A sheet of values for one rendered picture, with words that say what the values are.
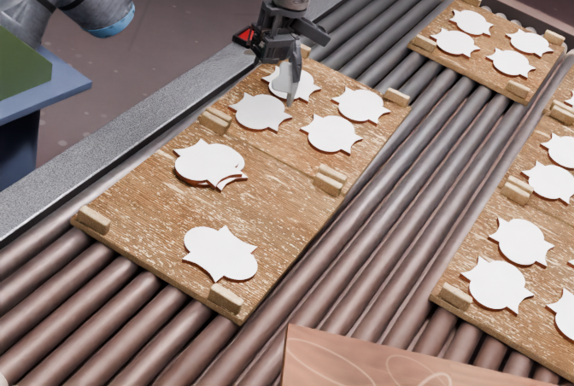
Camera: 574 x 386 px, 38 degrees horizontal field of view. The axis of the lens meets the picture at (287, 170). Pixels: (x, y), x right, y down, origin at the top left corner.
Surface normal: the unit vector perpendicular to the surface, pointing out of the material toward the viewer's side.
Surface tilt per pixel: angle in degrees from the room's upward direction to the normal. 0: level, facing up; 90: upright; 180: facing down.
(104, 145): 0
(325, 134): 0
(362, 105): 0
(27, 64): 90
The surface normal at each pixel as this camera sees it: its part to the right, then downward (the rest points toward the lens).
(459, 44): 0.25, -0.76
